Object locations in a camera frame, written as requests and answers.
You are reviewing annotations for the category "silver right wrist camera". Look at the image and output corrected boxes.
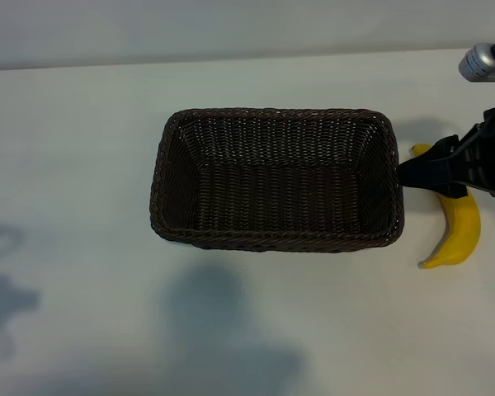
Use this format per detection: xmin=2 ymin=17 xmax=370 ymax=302
xmin=457 ymin=42 xmax=495 ymax=83

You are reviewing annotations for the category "yellow banana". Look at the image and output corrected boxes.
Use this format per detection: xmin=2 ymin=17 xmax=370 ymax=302
xmin=409 ymin=143 xmax=483 ymax=271

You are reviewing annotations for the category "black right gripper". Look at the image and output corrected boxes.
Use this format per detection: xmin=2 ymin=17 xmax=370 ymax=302
xmin=397 ymin=105 xmax=495 ymax=199

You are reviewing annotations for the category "dark brown wicker basket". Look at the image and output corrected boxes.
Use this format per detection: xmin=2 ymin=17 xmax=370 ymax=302
xmin=149 ymin=106 xmax=406 ymax=253

